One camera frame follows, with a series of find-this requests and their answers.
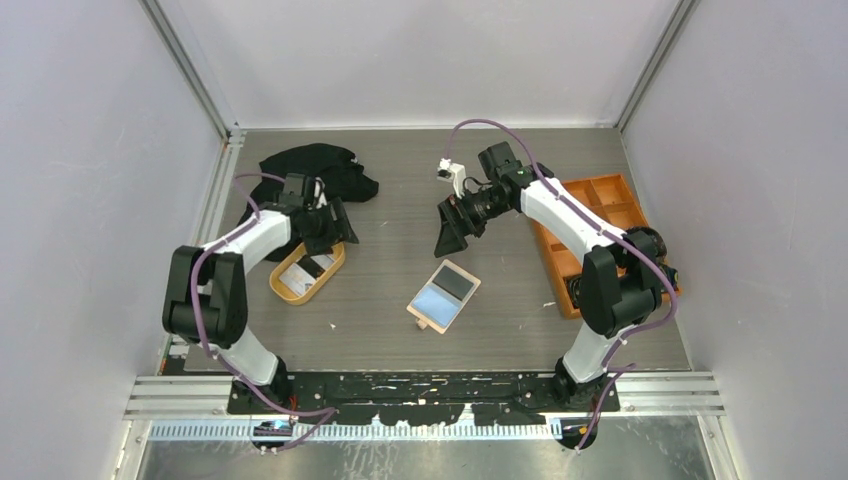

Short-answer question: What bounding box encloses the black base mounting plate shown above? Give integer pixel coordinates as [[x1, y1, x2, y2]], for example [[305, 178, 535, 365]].
[[227, 370, 622, 428]]

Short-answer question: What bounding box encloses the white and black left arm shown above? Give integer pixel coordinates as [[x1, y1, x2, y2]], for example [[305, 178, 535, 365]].
[[162, 173, 358, 413]]

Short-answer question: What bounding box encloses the dark patterned rolled tie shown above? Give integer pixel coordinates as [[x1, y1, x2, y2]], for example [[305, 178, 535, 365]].
[[564, 275, 582, 310]]

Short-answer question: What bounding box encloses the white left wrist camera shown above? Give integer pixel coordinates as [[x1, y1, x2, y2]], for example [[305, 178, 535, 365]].
[[311, 178, 328, 209]]

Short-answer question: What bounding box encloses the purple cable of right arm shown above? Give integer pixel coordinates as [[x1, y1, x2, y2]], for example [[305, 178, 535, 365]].
[[445, 119, 682, 452]]

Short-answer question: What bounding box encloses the credit card in tray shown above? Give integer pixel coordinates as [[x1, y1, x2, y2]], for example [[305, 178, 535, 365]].
[[278, 254, 335, 298]]

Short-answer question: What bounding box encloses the orange compartment tray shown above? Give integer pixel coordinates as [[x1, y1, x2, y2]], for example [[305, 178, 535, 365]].
[[519, 178, 679, 337]]

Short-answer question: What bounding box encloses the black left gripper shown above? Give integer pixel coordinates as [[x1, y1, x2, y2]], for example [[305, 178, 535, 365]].
[[301, 198, 358, 256]]

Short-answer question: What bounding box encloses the aluminium front rail frame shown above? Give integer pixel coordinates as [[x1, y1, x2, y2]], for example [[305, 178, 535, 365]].
[[124, 372, 726, 443]]

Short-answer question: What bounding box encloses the green patterned rolled tie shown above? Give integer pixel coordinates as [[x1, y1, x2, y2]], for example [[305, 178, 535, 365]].
[[660, 264, 680, 293]]

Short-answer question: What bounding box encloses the yellow oval tray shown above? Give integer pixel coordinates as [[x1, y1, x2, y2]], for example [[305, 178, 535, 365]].
[[269, 242, 346, 306]]

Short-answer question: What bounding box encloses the black cloth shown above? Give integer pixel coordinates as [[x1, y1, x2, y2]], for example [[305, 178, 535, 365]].
[[239, 143, 379, 263]]

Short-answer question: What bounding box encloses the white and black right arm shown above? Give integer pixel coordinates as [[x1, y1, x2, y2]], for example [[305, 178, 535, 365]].
[[434, 142, 673, 411]]

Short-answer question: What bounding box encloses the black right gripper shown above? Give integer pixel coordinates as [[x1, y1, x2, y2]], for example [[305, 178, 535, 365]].
[[434, 186, 511, 259]]

